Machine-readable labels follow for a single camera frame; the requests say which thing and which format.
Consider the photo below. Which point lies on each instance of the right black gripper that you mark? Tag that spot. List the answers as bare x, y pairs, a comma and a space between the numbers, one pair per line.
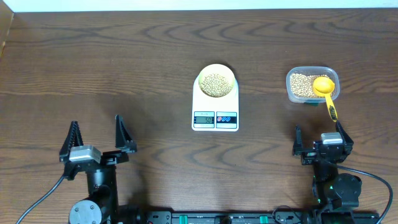
307, 157

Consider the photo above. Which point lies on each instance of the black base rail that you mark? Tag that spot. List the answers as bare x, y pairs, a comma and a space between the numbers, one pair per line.
279, 216

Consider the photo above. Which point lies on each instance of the yellow measuring scoop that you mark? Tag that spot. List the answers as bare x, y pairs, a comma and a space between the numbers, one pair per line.
324, 87

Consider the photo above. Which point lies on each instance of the soybeans in bowl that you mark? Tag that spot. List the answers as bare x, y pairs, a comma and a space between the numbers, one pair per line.
215, 85

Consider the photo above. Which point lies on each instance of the clear plastic container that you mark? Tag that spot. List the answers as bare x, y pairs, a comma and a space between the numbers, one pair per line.
313, 70

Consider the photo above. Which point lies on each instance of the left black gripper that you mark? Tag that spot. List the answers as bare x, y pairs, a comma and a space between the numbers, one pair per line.
124, 142

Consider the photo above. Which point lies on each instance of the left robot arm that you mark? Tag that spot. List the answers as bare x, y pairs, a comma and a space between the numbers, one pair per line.
101, 204

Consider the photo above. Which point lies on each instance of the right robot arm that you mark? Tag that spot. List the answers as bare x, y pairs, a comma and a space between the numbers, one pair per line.
337, 193

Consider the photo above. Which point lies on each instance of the pale yellow bowl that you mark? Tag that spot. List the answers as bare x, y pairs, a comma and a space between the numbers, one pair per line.
220, 69

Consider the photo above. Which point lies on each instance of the white digital kitchen scale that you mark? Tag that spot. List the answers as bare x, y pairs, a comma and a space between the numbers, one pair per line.
215, 114

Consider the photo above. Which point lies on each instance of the soybeans in container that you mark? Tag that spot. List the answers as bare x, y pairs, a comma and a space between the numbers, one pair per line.
302, 85

